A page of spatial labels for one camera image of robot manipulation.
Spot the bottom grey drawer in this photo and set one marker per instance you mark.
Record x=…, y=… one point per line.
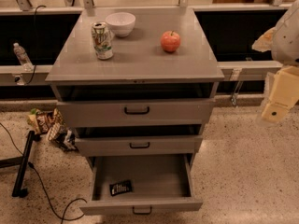
x=161, y=183

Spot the black rxbar chocolate bar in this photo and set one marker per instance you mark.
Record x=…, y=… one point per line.
x=120, y=187

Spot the brown chip bag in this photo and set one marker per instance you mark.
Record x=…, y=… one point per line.
x=42, y=121

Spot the grey drawer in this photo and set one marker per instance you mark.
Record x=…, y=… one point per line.
x=133, y=113
x=147, y=145
x=161, y=183

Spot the green white soda can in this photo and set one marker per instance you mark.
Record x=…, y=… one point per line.
x=102, y=40

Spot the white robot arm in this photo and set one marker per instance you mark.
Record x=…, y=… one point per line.
x=283, y=42

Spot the clear plastic water bottle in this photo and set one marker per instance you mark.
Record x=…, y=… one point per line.
x=23, y=58

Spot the red apple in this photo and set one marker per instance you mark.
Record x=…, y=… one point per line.
x=170, y=41

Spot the middle grey drawer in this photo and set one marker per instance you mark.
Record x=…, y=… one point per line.
x=147, y=145

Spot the white bowl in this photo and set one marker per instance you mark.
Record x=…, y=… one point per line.
x=121, y=24

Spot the grey drawer cabinet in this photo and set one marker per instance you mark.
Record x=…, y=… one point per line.
x=139, y=68

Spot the black metal stand leg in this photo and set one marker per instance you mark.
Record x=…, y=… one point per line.
x=21, y=162

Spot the checkered snack bag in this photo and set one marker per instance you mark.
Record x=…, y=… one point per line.
x=55, y=131

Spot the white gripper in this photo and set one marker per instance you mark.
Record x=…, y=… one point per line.
x=287, y=40

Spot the dark snack package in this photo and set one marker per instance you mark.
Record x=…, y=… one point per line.
x=66, y=141

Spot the top grey drawer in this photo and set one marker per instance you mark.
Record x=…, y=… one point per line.
x=133, y=113

